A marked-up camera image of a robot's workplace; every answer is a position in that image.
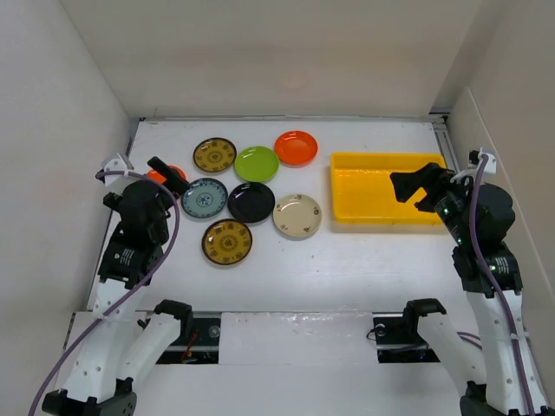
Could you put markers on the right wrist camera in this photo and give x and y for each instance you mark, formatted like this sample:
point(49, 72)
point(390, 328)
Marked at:
point(477, 156)

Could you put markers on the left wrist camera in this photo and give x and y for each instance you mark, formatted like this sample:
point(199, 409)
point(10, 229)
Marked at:
point(115, 171)

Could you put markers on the green plastic plate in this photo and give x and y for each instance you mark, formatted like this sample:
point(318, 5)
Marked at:
point(256, 164)

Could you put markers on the cream patterned plate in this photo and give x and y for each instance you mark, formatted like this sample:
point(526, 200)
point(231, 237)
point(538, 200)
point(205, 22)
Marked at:
point(297, 216)

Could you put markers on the blue patterned plate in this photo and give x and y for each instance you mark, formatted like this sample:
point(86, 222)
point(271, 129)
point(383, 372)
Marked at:
point(205, 198)

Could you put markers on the yellow plastic bin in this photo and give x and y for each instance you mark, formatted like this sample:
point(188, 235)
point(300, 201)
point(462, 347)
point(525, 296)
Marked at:
point(362, 192)

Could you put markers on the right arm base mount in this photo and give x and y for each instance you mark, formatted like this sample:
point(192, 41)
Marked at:
point(395, 344)

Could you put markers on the orange plate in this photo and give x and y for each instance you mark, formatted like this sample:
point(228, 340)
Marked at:
point(152, 174)
point(296, 148)

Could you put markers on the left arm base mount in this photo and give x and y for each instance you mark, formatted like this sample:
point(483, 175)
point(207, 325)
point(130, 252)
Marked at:
point(201, 347)

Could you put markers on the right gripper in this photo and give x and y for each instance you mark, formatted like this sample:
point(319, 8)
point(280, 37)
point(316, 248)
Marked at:
point(407, 183)

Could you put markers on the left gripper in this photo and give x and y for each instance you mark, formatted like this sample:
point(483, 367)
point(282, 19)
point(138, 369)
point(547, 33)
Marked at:
point(173, 180)

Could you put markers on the yellow patterned plate front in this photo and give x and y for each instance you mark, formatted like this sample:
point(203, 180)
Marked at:
point(227, 242)

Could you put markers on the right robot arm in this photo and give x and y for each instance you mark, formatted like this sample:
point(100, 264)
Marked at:
point(495, 374)

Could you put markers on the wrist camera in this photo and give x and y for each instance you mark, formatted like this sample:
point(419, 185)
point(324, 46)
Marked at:
point(477, 156)
point(115, 171)

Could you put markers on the yellow patterned plate back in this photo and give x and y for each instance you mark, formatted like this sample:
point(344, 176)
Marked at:
point(214, 155)

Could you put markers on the black plate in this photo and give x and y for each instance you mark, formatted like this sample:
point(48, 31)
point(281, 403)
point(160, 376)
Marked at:
point(251, 202)

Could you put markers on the yellow patterned plate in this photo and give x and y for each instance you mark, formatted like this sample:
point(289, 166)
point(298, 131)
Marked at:
point(214, 155)
point(227, 242)

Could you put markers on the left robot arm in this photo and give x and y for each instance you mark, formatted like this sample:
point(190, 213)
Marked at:
point(98, 374)

